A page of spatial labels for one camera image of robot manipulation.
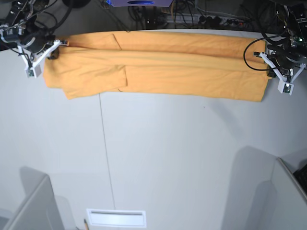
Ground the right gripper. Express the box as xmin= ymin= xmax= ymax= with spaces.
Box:
xmin=18 ymin=31 xmax=59 ymax=60

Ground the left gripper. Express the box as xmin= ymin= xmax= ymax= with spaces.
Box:
xmin=266 ymin=45 xmax=307 ymax=78

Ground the yellow orange T-shirt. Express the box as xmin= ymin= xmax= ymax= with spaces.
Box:
xmin=43 ymin=31 xmax=269 ymax=102

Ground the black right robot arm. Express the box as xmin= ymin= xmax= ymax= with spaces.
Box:
xmin=0 ymin=0 xmax=74 ymax=62

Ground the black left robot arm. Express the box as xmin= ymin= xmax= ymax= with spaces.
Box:
xmin=260 ymin=0 xmax=307 ymax=82

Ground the white power strip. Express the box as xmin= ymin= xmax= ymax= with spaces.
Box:
xmin=165 ymin=13 xmax=247 ymax=25

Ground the black keyboard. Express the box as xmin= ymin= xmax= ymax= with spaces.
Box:
xmin=294 ymin=165 xmax=307 ymax=193

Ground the grey right partition panel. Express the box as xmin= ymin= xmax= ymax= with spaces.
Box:
xmin=277 ymin=158 xmax=307 ymax=203

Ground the grey partition panel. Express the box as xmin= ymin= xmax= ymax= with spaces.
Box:
xmin=277 ymin=158 xmax=307 ymax=203
xmin=0 ymin=173 xmax=64 ymax=230

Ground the grey left partition panel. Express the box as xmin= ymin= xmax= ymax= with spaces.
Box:
xmin=0 ymin=173 xmax=64 ymax=230

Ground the white slotted tray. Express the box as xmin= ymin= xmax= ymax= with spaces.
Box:
xmin=86 ymin=208 xmax=147 ymax=228

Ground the pencil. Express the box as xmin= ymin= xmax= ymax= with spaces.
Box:
xmin=83 ymin=219 xmax=89 ymax=230

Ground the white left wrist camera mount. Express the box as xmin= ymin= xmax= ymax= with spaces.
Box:
xmin=254 ymin=52 xmax=304 ymax=95

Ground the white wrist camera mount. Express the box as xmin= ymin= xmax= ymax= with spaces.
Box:
xmin=254 ymin=52 xmax=304 ymax=95
xmin=22 ymin=39 xmax=69 ymax=78

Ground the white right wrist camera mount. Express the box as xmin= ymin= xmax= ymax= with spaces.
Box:
xmin=22 ymin=39 xmax=69 ymax=78

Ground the blue base camera housing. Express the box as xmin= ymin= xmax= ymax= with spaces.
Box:
xmin=106 ymin=0 xmax=173 ymax=7

